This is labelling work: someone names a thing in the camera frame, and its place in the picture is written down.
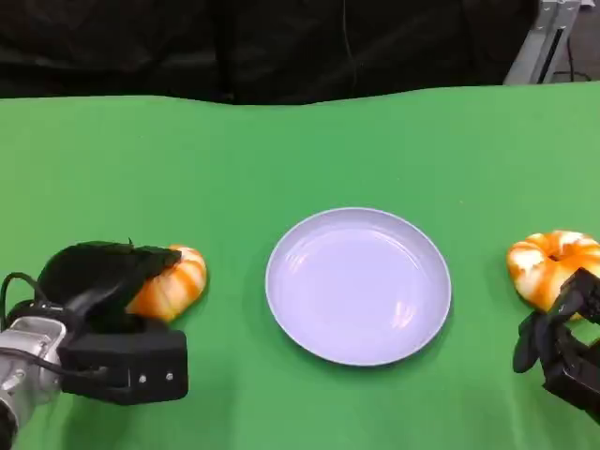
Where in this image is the green table cloth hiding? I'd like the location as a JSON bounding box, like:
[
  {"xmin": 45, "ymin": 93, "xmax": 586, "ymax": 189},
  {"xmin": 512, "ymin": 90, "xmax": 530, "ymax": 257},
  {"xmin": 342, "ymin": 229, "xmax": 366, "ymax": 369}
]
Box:
[{"xmin": 0, "ymin": 79, "xmax": 600, "ymax": 450}]

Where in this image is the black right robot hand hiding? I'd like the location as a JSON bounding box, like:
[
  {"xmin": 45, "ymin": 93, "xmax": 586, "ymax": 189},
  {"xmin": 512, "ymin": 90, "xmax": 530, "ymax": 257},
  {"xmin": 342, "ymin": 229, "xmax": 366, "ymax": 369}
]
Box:
[{"xmin": 512, "ymin": 266, "xmax": 600, "ymax": 423}]

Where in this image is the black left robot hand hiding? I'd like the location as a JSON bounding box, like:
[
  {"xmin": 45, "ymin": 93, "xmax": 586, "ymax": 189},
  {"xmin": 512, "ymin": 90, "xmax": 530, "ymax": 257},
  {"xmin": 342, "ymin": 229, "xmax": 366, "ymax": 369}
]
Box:
[{"xmin": 36, "ymin": 240, "xmax": 184, "ymax": 335}]

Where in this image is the orange white toy bread roll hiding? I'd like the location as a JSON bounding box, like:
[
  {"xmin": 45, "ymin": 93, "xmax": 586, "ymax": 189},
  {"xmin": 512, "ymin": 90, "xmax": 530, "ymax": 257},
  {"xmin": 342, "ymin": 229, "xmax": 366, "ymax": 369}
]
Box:
[
  {"xmin": 125, "ymin": 244, "xmax": 208, "ymax": 323},
  {"xmin": 506, "ymin": 229, "xmax": 600, "ymax": 323}
]

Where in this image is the lilac plate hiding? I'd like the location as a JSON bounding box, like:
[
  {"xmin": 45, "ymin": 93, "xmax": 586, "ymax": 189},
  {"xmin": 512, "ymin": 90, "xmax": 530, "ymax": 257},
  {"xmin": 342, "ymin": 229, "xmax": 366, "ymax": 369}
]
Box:
[{"xmin": 264, "ymin": 206, "xmax": 453, "ymax": 368}]

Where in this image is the grey metal frame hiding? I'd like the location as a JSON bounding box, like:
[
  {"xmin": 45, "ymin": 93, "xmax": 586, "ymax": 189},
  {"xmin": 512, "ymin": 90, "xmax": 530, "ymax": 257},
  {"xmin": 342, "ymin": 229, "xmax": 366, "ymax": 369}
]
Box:
[{"xmin": 502, "ymin": 0, "xmax": 578, "ymax": 85}]

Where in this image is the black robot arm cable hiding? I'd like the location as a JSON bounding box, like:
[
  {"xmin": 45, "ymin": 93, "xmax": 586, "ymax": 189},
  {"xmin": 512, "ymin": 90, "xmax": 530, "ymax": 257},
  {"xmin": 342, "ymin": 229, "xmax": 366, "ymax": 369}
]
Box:
[{"xmin": 0, "ymin": 272, "xmax": 52, "ymax": 329}]

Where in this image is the thin hanging cord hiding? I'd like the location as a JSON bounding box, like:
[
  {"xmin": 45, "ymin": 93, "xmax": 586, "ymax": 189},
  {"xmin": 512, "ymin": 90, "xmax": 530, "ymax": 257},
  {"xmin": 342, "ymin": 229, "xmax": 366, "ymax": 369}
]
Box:
[{"xmin": 340, "ymin": 0, "xmax": 359, "ymax": 85}]

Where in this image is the black background cable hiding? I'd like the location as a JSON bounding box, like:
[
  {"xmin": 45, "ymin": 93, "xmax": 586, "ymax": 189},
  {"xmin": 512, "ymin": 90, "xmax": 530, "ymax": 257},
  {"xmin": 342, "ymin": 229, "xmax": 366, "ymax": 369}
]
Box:
[{"xmin": 555, "ymin": 35, "xmax": 593, "ymax": 83}]

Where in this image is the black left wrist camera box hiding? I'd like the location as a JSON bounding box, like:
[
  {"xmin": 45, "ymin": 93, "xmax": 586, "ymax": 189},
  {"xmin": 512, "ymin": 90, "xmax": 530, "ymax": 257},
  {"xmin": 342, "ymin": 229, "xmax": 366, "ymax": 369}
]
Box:
[{"xmin": 59, "ymin": 319, "xmax": 189, "ymax": 407}]

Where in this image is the black backdrop curtain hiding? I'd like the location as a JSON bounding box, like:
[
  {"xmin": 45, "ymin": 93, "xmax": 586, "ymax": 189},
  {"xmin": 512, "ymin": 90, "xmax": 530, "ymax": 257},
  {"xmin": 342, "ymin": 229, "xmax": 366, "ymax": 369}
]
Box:
[{"xmin": 0, "ymin": 0, "xmax": 540, "ymax": 106}]

